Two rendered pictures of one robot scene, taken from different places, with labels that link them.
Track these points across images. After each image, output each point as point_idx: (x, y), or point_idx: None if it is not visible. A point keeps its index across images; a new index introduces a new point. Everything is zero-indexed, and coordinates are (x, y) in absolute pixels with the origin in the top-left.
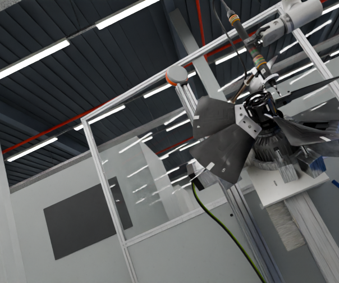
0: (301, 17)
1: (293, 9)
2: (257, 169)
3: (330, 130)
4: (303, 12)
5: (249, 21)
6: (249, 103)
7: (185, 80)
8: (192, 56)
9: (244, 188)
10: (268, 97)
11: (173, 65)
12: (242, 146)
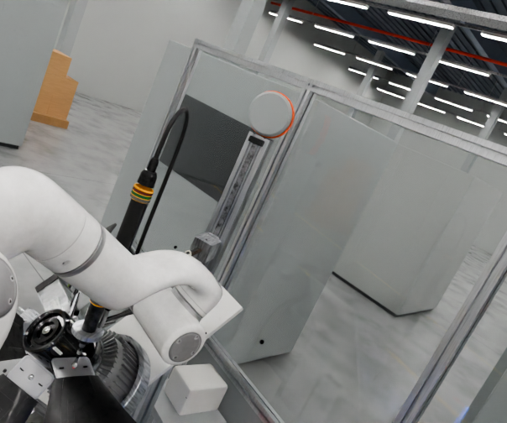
0: (141, 326)
1: (148, 301)
2: None
3: None
4: (143, 326)
5: (467, 138)
6: (41, 322)
7: (269, 135)
8: (339, 99)
9: (207, 341)
10: (34, 349)
11: (274, 95)
12: (5, 347)
